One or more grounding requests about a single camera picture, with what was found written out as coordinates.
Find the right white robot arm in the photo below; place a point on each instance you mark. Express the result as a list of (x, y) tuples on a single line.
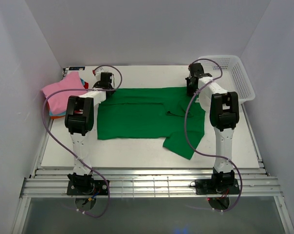
[(224, 116)]

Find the orange folded t shirt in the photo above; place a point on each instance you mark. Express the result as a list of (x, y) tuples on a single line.
[(56, 117)]

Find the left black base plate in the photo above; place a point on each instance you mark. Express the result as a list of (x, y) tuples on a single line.
[(102, 187)]

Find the white plastic basket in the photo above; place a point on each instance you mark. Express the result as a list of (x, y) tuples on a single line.
[(232, 72)]

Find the blue label sticker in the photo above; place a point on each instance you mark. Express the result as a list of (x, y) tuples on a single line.
[(77, 68)]

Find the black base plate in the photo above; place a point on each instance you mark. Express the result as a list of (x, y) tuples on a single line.
[(210, 187), (102, 187)]

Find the green t shirt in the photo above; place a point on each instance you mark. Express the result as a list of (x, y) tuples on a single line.
[(153, 113)]

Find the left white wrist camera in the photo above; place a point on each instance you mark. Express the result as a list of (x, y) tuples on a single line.
[(97, 72)]

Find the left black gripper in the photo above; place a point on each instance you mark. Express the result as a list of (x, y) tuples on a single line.
[(97, 84)]

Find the light blue folded t shirt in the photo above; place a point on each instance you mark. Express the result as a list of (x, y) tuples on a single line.
[(57, 113)]

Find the pink folded t shirt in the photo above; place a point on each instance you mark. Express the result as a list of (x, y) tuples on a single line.
[(59, 93)]

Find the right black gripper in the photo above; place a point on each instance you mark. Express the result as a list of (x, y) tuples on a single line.
[(189, 92)]

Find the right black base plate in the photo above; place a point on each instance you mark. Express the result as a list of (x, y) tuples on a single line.
[(210, 187)]

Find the red folded t shirt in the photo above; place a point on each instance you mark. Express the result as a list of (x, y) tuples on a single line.
[(86, 85)]

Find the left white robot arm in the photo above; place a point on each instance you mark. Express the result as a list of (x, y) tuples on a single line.
[(81, 115)]

